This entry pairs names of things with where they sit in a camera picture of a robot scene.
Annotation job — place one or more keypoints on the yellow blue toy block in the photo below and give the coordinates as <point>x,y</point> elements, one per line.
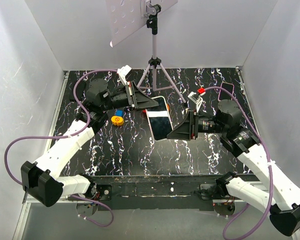
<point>118,118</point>

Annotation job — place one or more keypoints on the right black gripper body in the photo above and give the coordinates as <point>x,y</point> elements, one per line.
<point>209,124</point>

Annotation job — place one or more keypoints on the phone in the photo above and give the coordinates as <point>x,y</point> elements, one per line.
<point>159,119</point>
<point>229,87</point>

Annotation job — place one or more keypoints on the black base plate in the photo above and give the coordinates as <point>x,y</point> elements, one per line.
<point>163,192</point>

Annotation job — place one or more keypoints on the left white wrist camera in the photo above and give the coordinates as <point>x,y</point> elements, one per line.
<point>123,73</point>

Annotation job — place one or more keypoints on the black phone case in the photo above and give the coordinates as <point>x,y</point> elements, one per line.
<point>79,92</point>

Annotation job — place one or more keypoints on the lilac tripod stand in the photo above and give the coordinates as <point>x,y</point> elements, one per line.
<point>129,16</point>

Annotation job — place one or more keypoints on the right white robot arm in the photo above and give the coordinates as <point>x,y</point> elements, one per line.
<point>282,198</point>

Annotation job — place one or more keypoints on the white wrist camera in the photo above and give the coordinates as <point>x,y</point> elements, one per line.
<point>197,98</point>
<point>123,73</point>

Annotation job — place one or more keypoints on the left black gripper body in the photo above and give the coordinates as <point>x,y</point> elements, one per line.
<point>119,99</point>

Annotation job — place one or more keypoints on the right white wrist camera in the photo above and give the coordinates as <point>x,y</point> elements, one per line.
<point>197,98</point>

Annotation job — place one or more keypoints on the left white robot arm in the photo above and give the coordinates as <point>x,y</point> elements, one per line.
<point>42,178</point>

